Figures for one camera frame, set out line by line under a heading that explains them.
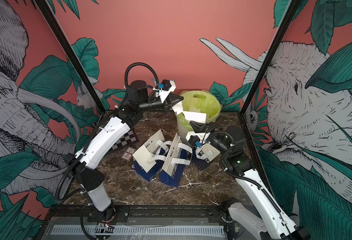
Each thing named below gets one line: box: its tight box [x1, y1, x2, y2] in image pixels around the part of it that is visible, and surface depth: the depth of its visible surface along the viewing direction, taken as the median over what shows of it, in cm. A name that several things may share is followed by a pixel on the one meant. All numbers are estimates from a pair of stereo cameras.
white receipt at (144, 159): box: [132, 145, 157, 173], surface depth 71 cm
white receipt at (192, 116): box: [172, 101, 207, 124], surface depth 66 cm
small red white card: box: [121, 146, 137, 160], surface depth 97 cm
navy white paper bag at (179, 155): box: [159, 133, 193, 188], surface depth 73 cm
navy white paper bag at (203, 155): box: [191, 143, 221, 171], surface depth 78 cm
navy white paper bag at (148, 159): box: [132, 129, 173, 183], surface depth 74 cm
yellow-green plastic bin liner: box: [176, 90, 222, 131], surface depth 95 cm
